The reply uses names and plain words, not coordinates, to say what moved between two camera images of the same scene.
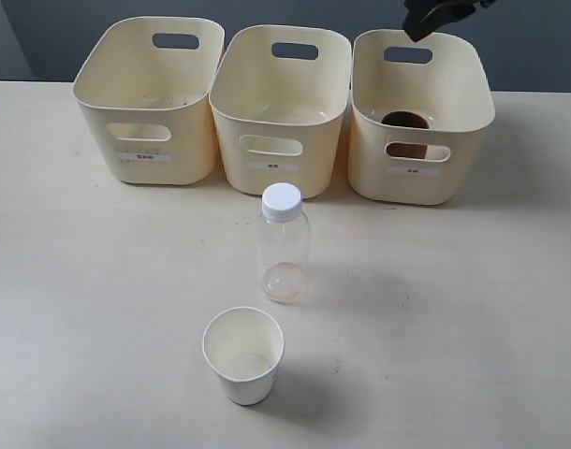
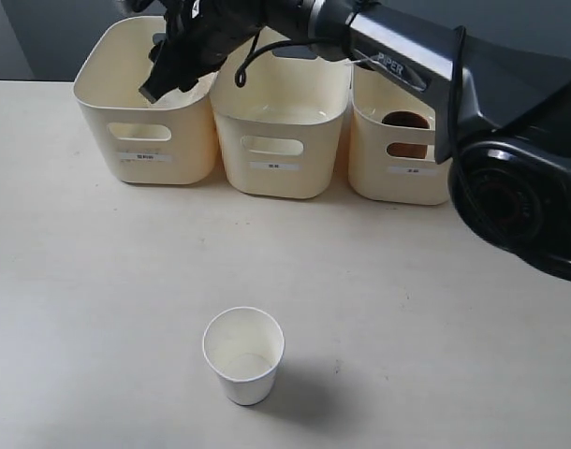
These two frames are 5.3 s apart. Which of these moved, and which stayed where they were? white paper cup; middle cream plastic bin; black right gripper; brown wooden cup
Moved: black right gripper
Stayed: middle cream plastic bin; brown wooden cup; white paper cup
